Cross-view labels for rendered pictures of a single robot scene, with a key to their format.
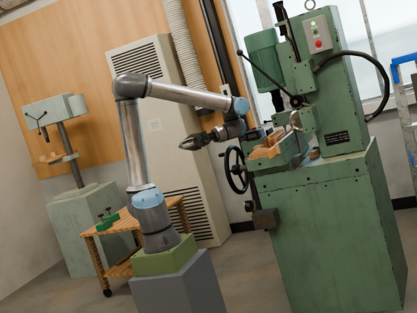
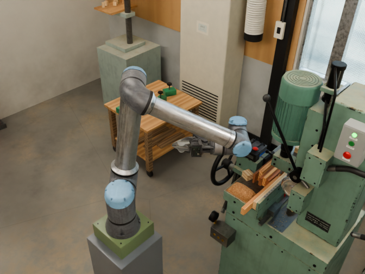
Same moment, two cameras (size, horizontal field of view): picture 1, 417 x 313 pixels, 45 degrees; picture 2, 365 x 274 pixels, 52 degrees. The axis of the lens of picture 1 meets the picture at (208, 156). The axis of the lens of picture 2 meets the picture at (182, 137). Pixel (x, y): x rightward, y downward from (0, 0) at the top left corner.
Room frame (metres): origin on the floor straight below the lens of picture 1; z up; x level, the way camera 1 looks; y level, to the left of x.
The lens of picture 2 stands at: (1.13, -0.33, 2.27)
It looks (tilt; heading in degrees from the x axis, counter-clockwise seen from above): 37 degrees down; 15
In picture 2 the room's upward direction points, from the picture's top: 1 degrees clockwise
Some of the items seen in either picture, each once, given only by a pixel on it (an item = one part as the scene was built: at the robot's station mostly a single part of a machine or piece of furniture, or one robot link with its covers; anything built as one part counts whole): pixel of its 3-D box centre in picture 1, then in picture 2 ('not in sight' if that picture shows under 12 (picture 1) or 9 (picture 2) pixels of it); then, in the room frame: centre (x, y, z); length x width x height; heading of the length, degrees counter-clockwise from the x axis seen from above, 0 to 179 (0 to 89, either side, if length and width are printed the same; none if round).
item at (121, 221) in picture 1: (141, 239); (153, 122); (3.80, 0.68, 0.32); 0.66 x 0.57 x 0.64; 152
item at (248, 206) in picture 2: (285, 141); (273, 183); (2.64, -0.41, 0.92); 0.54 x 0.02 x 0.04; 153
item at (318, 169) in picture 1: (317, 163); (294, 211); (2.64, -0.55, 0.76); 0.57 x 0.45 x 0.09; 63
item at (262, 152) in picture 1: (260, 151); (242, 190); (2.54, -0.26, 0.92); 0.14 x 0.09 x 0.04; 63
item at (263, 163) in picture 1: (273, 149); (264, 172); (2.77, -0.36, 0.87); 0.61 x 0.30 x 0.06; 153
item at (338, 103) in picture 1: (329, 81); (345, 168); (2.56, -0.70, 1.16); 0.22 x 0.22 x 0.72; 63
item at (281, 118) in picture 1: (286, 118); (286, 163); (2.68, -0.45, 1.03); 0.14 x 0.07 x 0.09; 63
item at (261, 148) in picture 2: (253, 133); (253, 149); (2.81, -0.28, 0.99); 0.13 x 0.11 x 0.06; 153
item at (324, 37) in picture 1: (317, 35); (353, 143); (2.42, -0.66, 1.40); 0.10 x 0.06 x 0.16; 63
